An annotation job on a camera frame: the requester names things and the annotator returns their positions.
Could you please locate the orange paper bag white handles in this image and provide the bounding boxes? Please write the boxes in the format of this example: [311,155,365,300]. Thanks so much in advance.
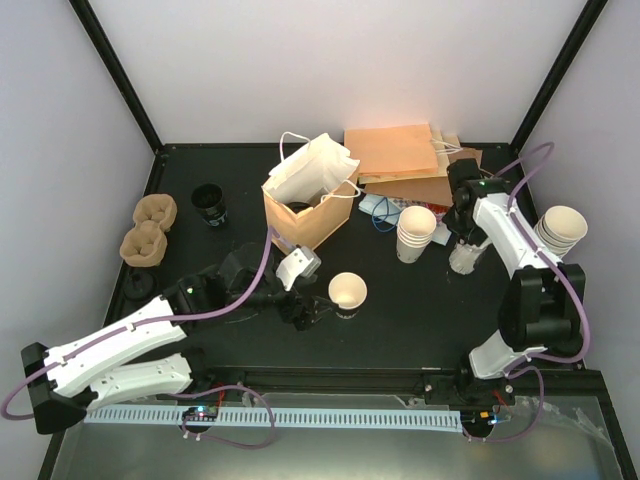
[262,133,361,253]

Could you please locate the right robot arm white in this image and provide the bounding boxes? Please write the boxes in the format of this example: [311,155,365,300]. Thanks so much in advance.
[443,158,591,403]

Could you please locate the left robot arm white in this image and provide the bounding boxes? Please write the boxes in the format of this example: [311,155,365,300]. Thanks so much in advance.
[21,243,328,435]

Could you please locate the checkered paper bag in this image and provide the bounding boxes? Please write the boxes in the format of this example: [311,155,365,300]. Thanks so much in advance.
[395,199,451,246]

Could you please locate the brown kraft paper bag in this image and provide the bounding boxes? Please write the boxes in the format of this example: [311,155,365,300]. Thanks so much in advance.
[364,148,483,207]

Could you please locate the white paper cup stack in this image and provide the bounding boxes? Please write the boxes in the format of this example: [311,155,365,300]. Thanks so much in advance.
[396,206,437,264]

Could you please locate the light blue paper bag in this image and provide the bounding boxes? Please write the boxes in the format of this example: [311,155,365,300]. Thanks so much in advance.
[358,194,402,233]

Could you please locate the orange paper bag stack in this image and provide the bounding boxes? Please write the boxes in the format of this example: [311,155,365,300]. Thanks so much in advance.
[344,123,463,185]

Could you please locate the tall white cup stack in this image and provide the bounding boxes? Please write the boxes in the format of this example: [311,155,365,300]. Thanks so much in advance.
[534,205,588,258]

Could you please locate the black paper cup stack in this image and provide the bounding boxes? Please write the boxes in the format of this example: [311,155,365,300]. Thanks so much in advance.
[190,183,228,228]

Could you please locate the black cup lid stack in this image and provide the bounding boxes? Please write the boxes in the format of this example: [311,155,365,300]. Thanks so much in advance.
[123,271,157,302]

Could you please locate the pulp cup carrier stack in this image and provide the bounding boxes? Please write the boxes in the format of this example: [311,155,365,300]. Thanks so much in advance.
[119,194,177,268]

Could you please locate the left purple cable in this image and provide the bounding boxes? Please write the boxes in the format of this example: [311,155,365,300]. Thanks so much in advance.
[0,227,296,421]

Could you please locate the blue slotted cable duct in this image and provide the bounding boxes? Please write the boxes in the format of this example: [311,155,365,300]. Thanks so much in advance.
[84,404,462,433]

